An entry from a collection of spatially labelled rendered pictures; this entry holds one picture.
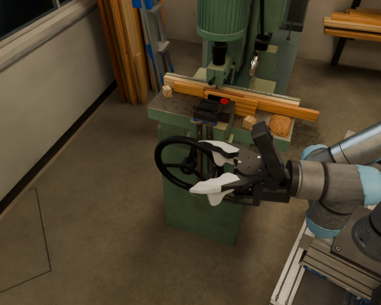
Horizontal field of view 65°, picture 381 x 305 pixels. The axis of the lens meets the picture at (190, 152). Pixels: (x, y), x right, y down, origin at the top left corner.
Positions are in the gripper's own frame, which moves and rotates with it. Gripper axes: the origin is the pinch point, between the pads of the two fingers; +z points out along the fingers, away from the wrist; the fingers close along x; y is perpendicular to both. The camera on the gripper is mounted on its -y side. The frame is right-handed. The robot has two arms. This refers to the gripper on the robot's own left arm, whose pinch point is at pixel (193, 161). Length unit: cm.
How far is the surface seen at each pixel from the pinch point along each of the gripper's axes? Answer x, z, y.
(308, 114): 64, -39, 22
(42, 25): 149, 118, 17
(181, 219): 72, 14, 104
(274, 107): 67, -26, 22
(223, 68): 68, -4, 7
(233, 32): 63, -6, -8
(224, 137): 47, -7, 25
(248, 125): 55, -16, 24
